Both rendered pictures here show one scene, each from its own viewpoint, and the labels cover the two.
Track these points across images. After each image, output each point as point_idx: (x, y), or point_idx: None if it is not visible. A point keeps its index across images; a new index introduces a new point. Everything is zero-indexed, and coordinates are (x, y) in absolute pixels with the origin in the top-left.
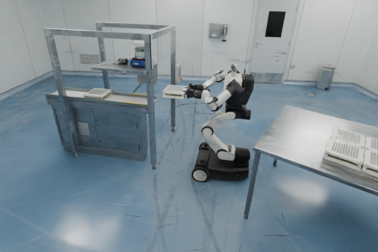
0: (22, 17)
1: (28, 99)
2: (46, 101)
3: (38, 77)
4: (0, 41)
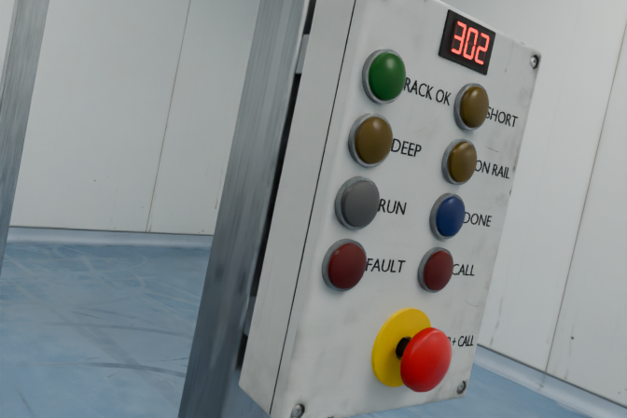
0: (187, 61)
1: (18, 264)
2: (34, 285)
3: (155, 233)
4: (81, 90)
